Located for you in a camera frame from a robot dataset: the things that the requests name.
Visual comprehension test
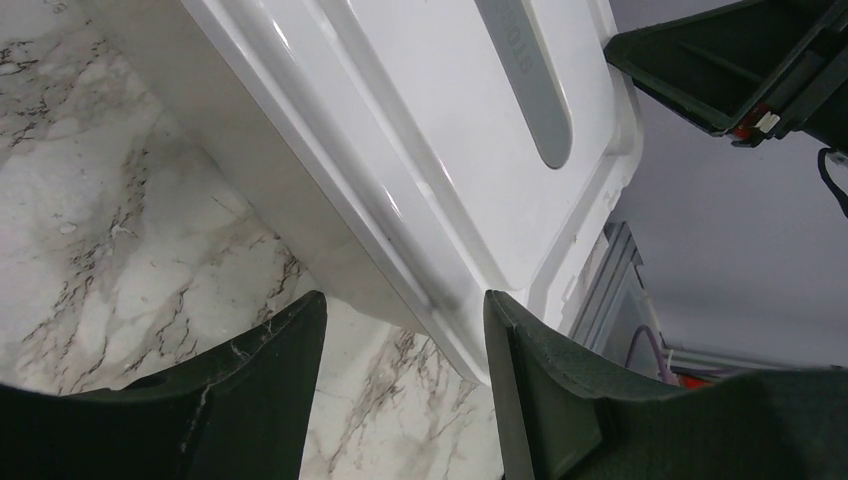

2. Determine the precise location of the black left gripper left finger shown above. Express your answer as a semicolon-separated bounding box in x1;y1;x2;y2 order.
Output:
1;291;327;479

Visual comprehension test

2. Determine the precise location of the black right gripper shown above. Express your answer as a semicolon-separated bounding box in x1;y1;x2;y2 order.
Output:
604;0;848;220

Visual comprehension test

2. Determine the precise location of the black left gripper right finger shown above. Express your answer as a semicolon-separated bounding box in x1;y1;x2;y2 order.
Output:
484;290;847;479

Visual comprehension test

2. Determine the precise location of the white plastic container lid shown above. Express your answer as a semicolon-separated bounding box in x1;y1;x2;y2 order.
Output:
185;1;643;383

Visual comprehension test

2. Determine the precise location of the beige plastic bin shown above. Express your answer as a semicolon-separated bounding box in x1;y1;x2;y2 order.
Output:
82;1;425;333

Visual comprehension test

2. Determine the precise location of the aluminium frame rail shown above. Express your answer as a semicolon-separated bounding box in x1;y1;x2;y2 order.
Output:
569;222;794;385

